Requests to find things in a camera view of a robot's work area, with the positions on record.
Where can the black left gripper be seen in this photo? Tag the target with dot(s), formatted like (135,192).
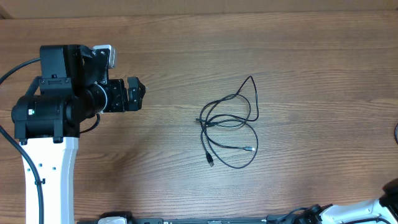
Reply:
(120,104)

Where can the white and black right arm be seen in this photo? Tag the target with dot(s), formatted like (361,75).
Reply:
(380,210)

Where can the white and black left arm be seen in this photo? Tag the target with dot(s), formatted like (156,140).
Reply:
(74,86)

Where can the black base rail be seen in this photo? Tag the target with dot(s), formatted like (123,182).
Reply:
(127,217)

